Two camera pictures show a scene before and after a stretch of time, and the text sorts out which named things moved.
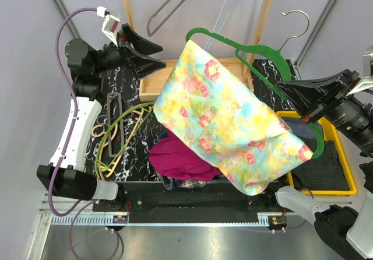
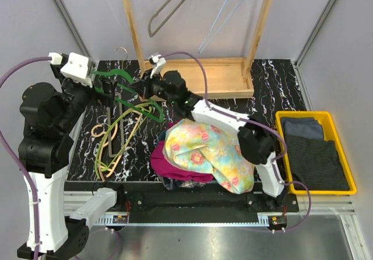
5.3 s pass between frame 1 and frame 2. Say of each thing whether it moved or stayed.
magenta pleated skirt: stayed
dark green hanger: moved
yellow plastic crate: stayed
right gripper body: moved
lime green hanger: stayed
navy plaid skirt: stayed
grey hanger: stayed
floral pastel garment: moved
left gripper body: moved
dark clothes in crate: stayed
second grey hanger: stayed
